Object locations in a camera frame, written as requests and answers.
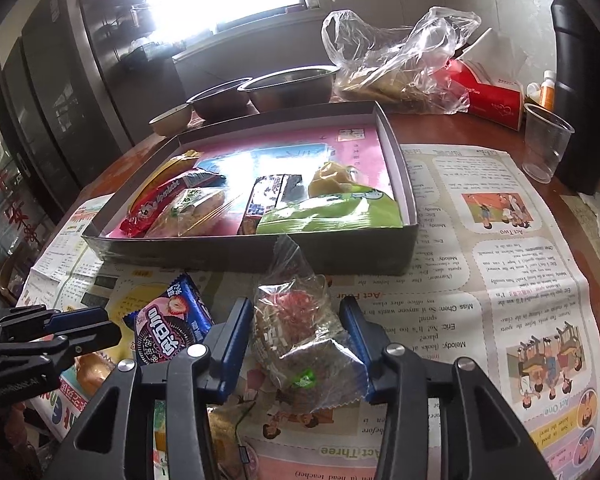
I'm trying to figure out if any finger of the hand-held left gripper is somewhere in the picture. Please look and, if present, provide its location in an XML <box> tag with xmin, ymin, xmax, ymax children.
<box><xmin>0</xmin><ymin>305</ymin><xmax>110</xmax><ymax>343</ymax></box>
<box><xmin>0</xmin><ymin>321</ymin><xmax>123</xmax><ymax>368</ymax></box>

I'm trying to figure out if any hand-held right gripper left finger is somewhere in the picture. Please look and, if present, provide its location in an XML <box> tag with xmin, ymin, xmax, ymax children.
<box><xmin>45</xmin><ymin>296</ymin><xmax>254</xmax><ymax>480</ymax></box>

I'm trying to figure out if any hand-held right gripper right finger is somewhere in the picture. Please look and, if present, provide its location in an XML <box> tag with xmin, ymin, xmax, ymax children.
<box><xmin>339</xmin><ymin>295</ymin><xmax>553</xmax><ymax>480</ymax></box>

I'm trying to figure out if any clear round cracker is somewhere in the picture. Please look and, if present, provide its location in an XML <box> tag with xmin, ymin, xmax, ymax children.
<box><xmin>250</xmin><ymin>234</ymin><xmax>372</xmax><ymax>413</ymax></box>

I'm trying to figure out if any grey cardboard box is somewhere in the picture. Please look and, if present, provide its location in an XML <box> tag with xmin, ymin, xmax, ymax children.
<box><xmin>81</xmin><ymin>100</ymin><xmax>421</xmax><ymax>276</ymax></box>

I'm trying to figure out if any blue cookie packet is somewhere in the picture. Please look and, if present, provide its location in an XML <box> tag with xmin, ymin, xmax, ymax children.
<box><xmin>124</xmin><ymin>272</ymin><xmax>216</xmax><ymax>367</ymax></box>

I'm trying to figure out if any green snack packet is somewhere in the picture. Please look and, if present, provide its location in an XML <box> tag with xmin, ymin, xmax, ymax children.
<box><xmin>256</xmin><ymin>191</ymin><xmax>406</xmax><ymax>236</ymax></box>

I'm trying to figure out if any red snack packet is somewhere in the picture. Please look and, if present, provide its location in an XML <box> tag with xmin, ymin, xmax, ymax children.
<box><xmin>119</xmin><ymin>169</ymin><xmax>228</xmax><ymax>237</ymax></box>

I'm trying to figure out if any yellow pastry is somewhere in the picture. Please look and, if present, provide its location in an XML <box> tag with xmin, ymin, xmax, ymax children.
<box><xmin>307</xmin><ymin>161</ymin><xmax>355</xmax><ymax>197</ymax></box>

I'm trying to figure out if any brown chocolate bar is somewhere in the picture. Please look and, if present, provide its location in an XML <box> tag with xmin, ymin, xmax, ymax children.
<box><xmin>237</xmin><ymin>174</ymin><xmax>306</xmax><ymax>236</ymax></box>

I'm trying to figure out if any light green printed packet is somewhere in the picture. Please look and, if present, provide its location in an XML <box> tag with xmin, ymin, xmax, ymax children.
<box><xmin>351</xmin><ymin>184</ymin><xmax>387</xmax><ymax>203</ymax></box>

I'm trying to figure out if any clear biscuit packet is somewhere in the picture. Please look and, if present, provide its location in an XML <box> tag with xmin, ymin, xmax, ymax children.
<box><xmin>144</xmin><ymin>187</ymin><xmax>233</xmax><ymax>238</ymax></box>

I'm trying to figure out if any printed newspaper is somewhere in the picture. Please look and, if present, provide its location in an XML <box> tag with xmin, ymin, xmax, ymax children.
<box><xmin>17</xmin><ymin>144</ymin><xmax>600</xmax><ymax>480</ymax></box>

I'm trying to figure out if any yellow candy packet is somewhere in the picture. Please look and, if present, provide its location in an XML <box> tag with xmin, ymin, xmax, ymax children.
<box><xmin>129</xmin><ymin>149</ymin><xmax>203</xmax><ymax>213</ymax></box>

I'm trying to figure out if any dark refrigerator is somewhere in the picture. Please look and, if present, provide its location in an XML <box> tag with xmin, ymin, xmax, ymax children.
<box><xmin>0</xmin><ymin>0</ymin><xmax>181</xmax><ymax>231</ymax></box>

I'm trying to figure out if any small ceramic bowl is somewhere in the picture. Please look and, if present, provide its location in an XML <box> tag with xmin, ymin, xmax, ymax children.
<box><xmin>148</xmin><ymin>103</ymin><xmax>193</xmax><ymax>137</ymax></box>

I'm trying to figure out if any large steel bowl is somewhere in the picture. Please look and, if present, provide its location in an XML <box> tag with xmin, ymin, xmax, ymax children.
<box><xmin>237</xmin><ymin>65</ymin><xmax>341</xmax><ymax>111</ymax></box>

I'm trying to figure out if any clear plastic bag of pastries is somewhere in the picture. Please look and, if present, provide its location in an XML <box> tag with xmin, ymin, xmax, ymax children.
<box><xmin>321</xmin><ymin>6</ymin><xmax>482</xmax><ymax>115</ymax></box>

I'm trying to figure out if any medium steel bowl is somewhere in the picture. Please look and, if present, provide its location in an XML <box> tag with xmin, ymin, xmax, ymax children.
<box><xmin>186</xmin><ymin>77</ymin><xmax>253</xmax><ymax>122</ymax></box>

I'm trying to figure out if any clear plastic cup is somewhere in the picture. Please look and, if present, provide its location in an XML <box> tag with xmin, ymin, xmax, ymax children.
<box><xmin>521</xmin><ymin>103</ymin><xmax>576</xmax><ymax>184</ymax></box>

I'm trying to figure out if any red tissue box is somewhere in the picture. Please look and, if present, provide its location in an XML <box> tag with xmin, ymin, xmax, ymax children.
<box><xmin>437</xmin><ymin>27</ymin><xmax>526</xmax><ymax>132</ymax></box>

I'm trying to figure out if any orange medicine bottle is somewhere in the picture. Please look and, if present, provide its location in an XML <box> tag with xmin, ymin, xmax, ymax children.
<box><xmin>539</xmin><ymin>70</ymin><xmax>557</xmax><ymax>111</ymax></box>

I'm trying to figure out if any black thermos bottle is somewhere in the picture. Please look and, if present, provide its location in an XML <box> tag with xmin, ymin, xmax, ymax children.
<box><xmin>550</xmin><ymin>0</ymin><xmax>600</xmax><ymax>196</ymax></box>

